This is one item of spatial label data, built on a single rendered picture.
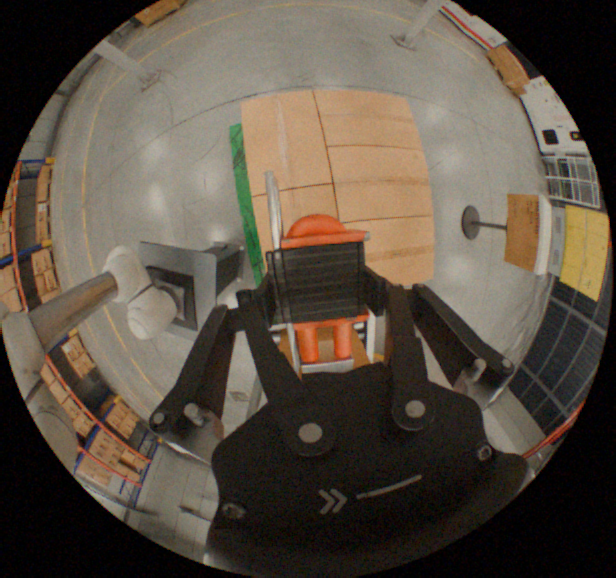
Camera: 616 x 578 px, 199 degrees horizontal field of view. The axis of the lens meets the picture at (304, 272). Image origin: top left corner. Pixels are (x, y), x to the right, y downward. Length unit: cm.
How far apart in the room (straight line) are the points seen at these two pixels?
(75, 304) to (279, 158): 97
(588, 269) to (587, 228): 106
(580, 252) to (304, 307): 731
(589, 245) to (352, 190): 712
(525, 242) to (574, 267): 564
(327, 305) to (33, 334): 57
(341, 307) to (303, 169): 80
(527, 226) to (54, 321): 237
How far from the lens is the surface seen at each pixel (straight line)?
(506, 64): 716
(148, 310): 76
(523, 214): 186
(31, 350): 53
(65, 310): 59
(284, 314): 16
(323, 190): 88
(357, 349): 84
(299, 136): 97
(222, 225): 155
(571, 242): 731
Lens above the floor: 141
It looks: 73 degrees down
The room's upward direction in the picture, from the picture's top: 174 degrees clockwise
